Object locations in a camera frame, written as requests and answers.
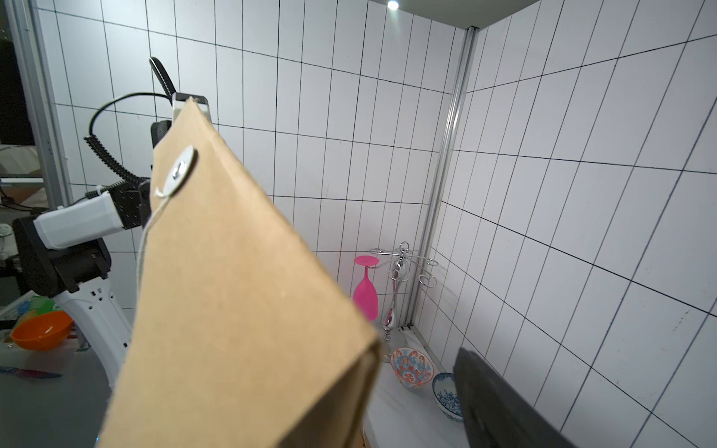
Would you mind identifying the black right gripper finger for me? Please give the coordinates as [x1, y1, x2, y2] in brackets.
[453, 348, 573, 447]

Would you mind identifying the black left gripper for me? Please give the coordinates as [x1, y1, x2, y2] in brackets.
[12, 217, 112, 298]

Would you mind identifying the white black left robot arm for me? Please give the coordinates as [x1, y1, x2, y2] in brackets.
[12, 126, 200, 386]

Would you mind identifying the blue white patterned bowl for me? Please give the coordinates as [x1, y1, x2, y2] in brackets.
[431, 373, 463, 423]

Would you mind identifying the orange plastic bowl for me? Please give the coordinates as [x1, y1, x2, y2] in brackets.
[10, 311, 74, 351]

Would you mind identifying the red blue patterned bowl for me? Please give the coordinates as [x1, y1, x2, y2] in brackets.
[389, 347, 435, 389]

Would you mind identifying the pink plastic wine glass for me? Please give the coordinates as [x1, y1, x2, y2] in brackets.
[353, 255, 379, 321]

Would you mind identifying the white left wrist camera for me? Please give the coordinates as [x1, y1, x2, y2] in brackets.
[34, 192, 124, 250]

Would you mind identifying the silver wire glass rack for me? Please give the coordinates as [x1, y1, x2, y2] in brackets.
[370, 241, 439, 351]

